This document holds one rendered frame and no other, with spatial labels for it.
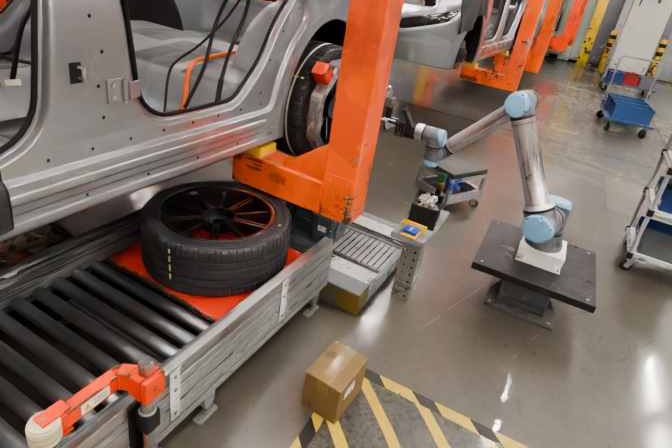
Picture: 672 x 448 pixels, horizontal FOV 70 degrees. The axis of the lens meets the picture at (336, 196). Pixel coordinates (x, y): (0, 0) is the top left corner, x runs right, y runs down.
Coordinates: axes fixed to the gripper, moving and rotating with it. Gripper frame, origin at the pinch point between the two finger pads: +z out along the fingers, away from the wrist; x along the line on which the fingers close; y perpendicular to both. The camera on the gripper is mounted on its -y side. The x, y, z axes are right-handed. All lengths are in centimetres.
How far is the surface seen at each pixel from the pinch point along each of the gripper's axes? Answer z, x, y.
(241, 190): 37, -79, 32
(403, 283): -44, -40, 73
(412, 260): -45, -38, 59
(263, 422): -31, -145, 83
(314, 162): 1, -74, 7
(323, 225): 0, -57, 48
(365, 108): -20, -76, -24
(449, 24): 43, 240, -36
